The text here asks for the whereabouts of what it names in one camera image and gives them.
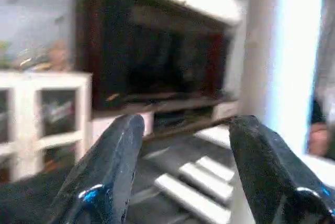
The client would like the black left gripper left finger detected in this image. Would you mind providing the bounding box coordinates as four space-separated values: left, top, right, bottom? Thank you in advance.
49 114 146 224

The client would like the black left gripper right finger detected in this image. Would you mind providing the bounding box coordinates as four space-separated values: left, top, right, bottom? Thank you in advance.
228 115 335 224

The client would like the black mat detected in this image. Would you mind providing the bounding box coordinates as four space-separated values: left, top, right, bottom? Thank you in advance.
0 127 236 224

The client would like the white glass door cabinet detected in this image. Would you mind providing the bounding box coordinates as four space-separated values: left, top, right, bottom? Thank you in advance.
0 71 93 183

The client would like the beige small figurine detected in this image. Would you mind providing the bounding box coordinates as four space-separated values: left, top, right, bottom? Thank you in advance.
49 40 69 72

